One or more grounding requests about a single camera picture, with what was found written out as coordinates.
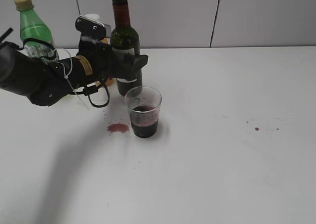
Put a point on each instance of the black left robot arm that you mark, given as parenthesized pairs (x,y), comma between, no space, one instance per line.
(44,84)

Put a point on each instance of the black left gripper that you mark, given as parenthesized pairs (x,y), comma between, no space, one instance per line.
(125,68)

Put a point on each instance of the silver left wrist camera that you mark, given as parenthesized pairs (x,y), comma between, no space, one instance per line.
(93,28)

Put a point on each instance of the transparent plastic cup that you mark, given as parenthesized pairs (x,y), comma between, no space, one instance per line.
(143,105)

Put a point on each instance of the spilled red wine puddle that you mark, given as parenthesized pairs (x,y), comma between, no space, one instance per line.
(118,127)

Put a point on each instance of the orange juice bottle white cap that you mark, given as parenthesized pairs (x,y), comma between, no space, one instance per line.
(95,16)

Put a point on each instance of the dark red wine bottle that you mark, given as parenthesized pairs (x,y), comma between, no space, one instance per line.
(125,40)

